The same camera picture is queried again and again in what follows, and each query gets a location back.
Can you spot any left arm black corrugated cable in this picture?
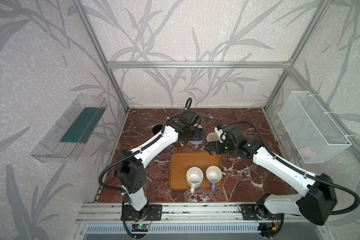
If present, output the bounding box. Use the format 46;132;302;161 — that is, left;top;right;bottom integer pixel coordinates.
98;96;193;193

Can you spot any pink object in basket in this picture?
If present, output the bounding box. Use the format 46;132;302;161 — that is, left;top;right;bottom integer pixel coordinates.
299;147;315;159

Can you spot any white mug blue handle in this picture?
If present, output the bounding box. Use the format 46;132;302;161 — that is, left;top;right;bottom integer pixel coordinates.
191;125;204;141

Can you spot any white wire mesh basket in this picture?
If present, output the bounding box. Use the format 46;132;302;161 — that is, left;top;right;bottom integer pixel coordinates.
278;91;352;164

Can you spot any black mug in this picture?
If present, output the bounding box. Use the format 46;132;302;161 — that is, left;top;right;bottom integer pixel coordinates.
152;125;165;135

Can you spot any white mug purple handle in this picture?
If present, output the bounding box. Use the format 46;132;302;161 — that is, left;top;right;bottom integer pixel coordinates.
206;166;223;192

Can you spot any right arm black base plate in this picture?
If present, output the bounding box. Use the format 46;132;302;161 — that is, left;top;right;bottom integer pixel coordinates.
238;204;284;221

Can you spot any beige patterned round coaster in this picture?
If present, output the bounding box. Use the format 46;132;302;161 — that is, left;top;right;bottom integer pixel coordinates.
206;133;220;143

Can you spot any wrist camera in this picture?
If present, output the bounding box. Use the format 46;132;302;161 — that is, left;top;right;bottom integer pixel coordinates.
214;125;243;143
179;110;199;127

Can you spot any aluminium frame corner post left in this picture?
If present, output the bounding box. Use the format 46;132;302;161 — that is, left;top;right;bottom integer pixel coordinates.
73;0;129;112

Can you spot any aluminium frame corner post right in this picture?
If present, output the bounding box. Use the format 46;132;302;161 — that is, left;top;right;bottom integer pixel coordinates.
263;0;332;111

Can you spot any aluminium frame corner post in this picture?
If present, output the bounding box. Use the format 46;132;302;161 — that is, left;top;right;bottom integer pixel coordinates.
263;0;332;111
73;0;129;112

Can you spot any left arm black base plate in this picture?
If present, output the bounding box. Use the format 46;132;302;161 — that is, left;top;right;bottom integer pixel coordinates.
121;204;163;221

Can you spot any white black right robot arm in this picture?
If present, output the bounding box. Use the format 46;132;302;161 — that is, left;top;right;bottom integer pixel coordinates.
206;139;337;226

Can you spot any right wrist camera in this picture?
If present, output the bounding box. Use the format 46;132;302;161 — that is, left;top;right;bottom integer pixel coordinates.
214;125;243;143

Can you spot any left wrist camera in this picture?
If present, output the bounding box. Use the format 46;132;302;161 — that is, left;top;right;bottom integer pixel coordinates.
179;110;199;127

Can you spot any white mug cream handle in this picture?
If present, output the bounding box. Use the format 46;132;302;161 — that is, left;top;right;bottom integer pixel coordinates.
186;167;204;194

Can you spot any green circuit board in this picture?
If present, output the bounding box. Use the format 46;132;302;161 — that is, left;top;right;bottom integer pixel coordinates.
132;222;151;232

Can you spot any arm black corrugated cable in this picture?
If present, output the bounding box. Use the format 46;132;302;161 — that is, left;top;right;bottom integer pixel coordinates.
98;96;193;193
221;119;360;216

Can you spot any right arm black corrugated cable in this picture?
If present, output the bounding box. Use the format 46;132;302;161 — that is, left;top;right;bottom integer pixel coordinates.
221;119;360;216

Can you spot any aluminium front rail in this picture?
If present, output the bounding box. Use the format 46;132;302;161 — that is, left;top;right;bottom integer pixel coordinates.
74;201;328;224

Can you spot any grey round felt coaster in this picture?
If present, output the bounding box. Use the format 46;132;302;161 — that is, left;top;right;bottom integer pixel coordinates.
189;140;204;145

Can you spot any aluminium frame back crossbar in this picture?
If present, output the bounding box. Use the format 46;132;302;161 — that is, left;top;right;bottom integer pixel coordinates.
107;62;289;69

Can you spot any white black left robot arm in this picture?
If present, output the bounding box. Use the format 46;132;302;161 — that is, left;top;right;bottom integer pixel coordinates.
114;120;204;212

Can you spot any clear plastic wall bin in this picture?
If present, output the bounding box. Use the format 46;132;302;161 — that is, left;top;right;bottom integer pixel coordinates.
30;94;108;163

